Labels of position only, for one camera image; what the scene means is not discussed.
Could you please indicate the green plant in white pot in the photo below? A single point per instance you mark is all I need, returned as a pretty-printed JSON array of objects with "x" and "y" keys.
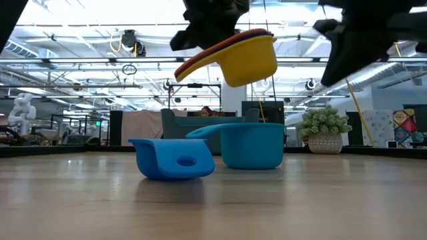
[{"x": 322, "y": 121}]

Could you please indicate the white square column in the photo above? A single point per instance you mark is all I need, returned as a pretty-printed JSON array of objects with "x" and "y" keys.
[{"x": 233, "y": 100}]

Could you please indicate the colourful patterned artwork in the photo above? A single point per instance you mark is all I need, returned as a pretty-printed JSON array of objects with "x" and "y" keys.
[{"x": 405, "y": 125}]

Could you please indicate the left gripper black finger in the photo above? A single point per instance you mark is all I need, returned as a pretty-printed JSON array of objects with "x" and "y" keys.
[
  {"x": 210, "y": 40},
  {"x": 180, "y": 41}
]

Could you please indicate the white robot figure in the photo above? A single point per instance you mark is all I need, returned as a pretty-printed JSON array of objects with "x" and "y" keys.
[{"x": 21, "y": 113}]

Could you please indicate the grey-teal plastic basket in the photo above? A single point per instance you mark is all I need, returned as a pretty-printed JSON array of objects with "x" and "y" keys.
[{"x": 173, "y": 128}]

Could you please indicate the person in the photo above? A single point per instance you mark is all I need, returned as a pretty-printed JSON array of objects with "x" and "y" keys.
[{"x": 206, "y": 111}]

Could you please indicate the large teal measuring cup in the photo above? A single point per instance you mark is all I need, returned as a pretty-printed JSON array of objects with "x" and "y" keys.
[{"x": 253, "y": 146}]

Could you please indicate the black upright panel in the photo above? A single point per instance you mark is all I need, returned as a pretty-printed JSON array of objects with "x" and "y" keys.
[
  {"x": 115, "y": 128},
  {"x": 354, "y": 121}
]

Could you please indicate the bright blue measuring cup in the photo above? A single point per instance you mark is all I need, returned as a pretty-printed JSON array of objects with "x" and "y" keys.
[{"x": 160, "y": 160}]

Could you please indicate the yellow measuring cup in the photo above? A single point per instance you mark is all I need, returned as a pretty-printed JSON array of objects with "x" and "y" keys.
[{"x": 250, "y": 63}]

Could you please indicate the white patterned panel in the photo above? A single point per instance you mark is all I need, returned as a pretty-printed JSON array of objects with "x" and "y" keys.
[{"x": 380, "y": 125}]

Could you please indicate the grey ceiling air duct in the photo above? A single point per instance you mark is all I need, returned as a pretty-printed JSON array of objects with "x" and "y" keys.
[{"x": 33, "y": 51}]

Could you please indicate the black table edge rail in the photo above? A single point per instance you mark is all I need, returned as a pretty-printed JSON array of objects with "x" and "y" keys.
[{"x": 293, "y": 150}]

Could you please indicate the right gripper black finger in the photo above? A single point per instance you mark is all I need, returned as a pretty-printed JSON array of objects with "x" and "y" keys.
[
  {"x": 330, "y": 26},
  {"x": 357, "y": 50}
]

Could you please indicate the long ceiling light strip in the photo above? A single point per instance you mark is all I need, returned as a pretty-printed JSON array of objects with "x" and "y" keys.
[{"x": 100, "y": 60}]

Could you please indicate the pink partition screen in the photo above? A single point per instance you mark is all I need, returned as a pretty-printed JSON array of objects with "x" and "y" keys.
[{"x": 140, "y": 128}]

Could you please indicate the small teal round object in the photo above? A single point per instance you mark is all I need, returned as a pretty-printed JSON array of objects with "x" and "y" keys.
[{"x": 417, "y": 137}]

